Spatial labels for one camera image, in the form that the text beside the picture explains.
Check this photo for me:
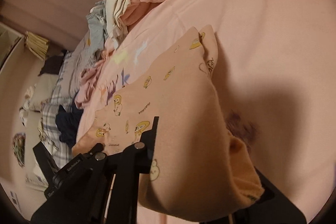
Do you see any grey small garment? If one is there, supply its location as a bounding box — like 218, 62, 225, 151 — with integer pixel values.
86, 0, 108, 50

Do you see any plaid pillow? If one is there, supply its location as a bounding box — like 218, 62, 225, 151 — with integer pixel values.
41, 52, 85, 168

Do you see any pink crumpled garment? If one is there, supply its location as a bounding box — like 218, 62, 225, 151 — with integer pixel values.
75, 59, 105, 109

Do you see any peach duck print shirt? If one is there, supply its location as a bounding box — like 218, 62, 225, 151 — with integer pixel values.
72, 25, 264, 222

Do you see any navy blue garment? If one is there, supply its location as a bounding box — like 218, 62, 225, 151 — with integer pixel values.
55, 102, 84, 148

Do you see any dark brown cushion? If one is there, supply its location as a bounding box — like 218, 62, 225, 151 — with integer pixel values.
38, 56, 64, 76

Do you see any white wall shelf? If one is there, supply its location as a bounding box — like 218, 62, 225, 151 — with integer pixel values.
0, 23, 25, 71

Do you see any yellow striped hanging cloth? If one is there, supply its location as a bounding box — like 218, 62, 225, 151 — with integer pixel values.
25, 31, 50, 61

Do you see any pink printed duvet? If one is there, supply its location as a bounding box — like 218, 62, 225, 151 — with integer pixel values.
76, 0, 335, 223

